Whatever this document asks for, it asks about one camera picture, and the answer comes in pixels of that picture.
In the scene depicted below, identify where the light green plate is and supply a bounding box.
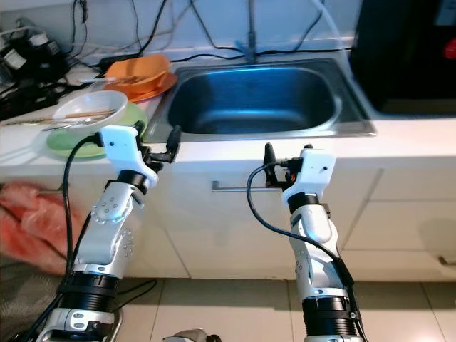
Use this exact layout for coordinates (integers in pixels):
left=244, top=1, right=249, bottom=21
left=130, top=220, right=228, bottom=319
left=46, top=103, right=150, bottom=159

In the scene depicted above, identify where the metal fork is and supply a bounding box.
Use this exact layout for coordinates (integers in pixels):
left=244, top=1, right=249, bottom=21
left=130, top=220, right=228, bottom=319
left=43, top=118, right=108, bottom=133

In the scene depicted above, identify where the white bowl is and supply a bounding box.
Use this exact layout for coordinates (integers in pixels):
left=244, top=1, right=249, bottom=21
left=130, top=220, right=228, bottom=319
left=51, top=90, right=129, bottom=133

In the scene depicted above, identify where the white kitchen cabinet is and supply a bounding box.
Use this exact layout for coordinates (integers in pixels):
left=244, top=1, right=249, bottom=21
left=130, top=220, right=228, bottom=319
left=0, top=153, right=456, bottom=282

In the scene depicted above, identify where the orange plate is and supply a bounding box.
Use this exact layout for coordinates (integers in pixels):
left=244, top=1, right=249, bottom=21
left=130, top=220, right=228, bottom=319
left=113, top=71, right=179, bottom=103

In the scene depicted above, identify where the stainless steel sink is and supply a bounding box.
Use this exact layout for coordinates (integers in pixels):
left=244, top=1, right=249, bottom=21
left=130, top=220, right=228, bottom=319
left=161, top=57, right=377, bottom=140

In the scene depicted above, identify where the orange plastic bowl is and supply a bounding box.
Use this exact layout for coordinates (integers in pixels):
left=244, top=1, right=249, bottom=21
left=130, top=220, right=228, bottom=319
left=105, top=53, right=172, bottom=93

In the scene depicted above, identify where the small black adapter brick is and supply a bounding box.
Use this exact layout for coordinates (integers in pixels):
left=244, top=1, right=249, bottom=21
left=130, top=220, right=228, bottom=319
left=96, top=56, right=123, bottom=71

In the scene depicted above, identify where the black power strip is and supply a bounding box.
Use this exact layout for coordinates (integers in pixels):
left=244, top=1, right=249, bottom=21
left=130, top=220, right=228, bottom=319
left=0, top=82, right=76, bottom=120

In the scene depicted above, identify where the grey metal faucet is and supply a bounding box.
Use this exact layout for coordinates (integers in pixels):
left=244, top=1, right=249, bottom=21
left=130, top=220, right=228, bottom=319
left=232, top=0, right=266, bottom=63

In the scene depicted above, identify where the black charger with white label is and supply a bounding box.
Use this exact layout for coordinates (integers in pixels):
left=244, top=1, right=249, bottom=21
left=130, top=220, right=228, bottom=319
left=1, top=28, right=72, bottom=81

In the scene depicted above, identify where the large black appliance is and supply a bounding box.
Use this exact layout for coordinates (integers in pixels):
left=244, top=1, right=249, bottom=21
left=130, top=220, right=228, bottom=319
left=353, top=0, right=456, bottom=116

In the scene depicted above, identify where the red plastic bag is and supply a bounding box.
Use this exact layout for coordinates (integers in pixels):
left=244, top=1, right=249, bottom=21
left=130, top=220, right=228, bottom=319
left=0, top=182, right=88, bottom=277

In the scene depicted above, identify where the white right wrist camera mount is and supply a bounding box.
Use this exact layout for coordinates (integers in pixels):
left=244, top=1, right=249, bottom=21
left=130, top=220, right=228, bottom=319
left=281, top=146, right=338, bottom=206

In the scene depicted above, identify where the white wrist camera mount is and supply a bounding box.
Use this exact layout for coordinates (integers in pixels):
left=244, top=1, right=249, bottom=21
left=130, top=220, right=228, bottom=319
left=98, top=124, right=152, bottom=180
left=281, top=146, right=338, bottom=206

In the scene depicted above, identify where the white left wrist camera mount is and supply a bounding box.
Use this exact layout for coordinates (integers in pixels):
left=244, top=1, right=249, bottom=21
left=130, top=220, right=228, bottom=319
left=98, top=124, right=152, bottom=180

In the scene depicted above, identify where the thin black power cable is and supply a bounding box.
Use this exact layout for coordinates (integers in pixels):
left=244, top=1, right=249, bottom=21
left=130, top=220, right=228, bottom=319
left=171, top=44, right=353, bottom=63

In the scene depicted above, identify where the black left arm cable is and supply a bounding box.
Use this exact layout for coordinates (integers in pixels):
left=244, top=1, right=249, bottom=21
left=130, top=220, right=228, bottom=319
left=63, top=134, right=104, bottom=286

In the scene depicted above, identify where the translucent white hose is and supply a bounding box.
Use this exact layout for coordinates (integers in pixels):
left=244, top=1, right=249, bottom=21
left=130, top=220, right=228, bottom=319
left=312, top=0, right=353, bottom=51

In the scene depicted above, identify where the grey wire-guard fan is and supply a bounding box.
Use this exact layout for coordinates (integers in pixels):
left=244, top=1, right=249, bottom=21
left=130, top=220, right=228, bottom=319
left=0, top=258, right=68, bottom=342

